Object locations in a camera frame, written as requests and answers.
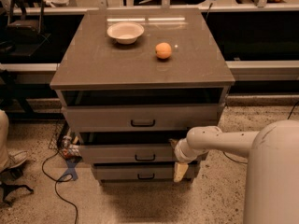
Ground white bowl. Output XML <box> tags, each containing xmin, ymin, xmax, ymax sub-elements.
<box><xmin>107</xmin><ymin>21</ymin><xmax>144</xmax><ymax>45</ymax></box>

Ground black chair background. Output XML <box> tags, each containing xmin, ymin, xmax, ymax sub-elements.
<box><xmin>0</xmin><ymin>0</ymin><xmax>49</xmax><ymax>57</ymax></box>

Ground black cable right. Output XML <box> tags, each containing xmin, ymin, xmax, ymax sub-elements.
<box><xmin>286</xmin><ymin>100</ymin><xmax>299</xmax><ymax>120</ymax></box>

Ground person leg beige trousers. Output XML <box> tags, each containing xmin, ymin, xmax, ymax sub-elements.
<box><xmin>0</xmin><ymin>110</ymin><xmax>9</xmax><ymax>172</ymax></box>

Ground grey drawer cabinet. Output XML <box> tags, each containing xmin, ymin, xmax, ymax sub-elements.
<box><xmin>50</xmin><ymin>7</ymin><xmax>236</xmax><ymax>185</ymax></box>

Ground wire basket with items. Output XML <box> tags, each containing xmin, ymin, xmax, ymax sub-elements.
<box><xmin>49</xmin><ymin>120</ymin><xmax>80</xmax><ymax>159</ymax></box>

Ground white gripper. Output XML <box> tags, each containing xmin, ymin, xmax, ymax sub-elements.
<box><xmin>168</xmin><ymin>138</ymin><xmax>203</xmax><ymax>183</ymax></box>

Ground grey sneaker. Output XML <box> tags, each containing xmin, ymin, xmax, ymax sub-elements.
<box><xmin>0</xmin><ymin>150</ymin><xmax>28</xmax><ymax>173</ymax></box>

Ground black floor cable left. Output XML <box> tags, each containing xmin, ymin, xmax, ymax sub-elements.
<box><xmin>41</xmin><ymin>151</ymin><xmax>79</xmax><ymax>224</ymax></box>

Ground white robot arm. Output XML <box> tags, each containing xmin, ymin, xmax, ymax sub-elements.
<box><xmin>170</xmin><ymin>119</ymin><xmax>299</xmax><ymax>224</ymax></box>

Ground grey top drawer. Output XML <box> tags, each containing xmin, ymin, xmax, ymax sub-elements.
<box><xmin>63</xmin><ymin>105</ymin><xmax>224</xmax><ymax>133</ymax></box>

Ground orange fruit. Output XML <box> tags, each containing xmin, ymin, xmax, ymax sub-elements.
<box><xmin>155</xmin><ymin>43</ymin><xmax>172</xmax><ymax>60</ymax></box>

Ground black chair base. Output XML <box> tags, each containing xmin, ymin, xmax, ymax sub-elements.
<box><xmin>0</xmin><ymin>168</ymin><xmax>34</xmax><ymax>206</ymax></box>

